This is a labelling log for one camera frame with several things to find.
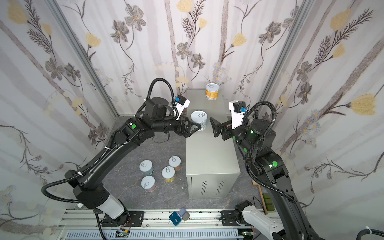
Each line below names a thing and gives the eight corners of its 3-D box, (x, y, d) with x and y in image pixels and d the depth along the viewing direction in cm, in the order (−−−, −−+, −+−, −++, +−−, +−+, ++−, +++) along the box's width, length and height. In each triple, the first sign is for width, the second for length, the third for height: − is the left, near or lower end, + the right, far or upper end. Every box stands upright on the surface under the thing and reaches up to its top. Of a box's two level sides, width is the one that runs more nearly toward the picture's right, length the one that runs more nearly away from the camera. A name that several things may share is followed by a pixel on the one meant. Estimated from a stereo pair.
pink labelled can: (142, 192, 85) (139, 188, 80) (144, 179, 89) (142, 175, 85) (155, 192, 85) (153, 188, 80) (157, 179, 89) (155, 175, 85)
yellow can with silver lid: (162, 182, 88) (160, 178, 84) (164, 170, 93) (162, 166, 88) (175, 182, 88) (173, 178, 84) (176, 170, 93) (175, 166, 88)
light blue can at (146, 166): (140, 175, 91) (137, 171, 86) (143, 164, 96) (140, 159, 91) (153, 175, 91) (151, 171, 86) (155, 164, 96) (153, 159, 91)
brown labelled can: (168, 171, 93) (167, 166, 88) (170, 159, 98) (168, 155, 93) (181, 171, 93) (180, 166, 88) (181, 160, 98) (181, 155, 93)
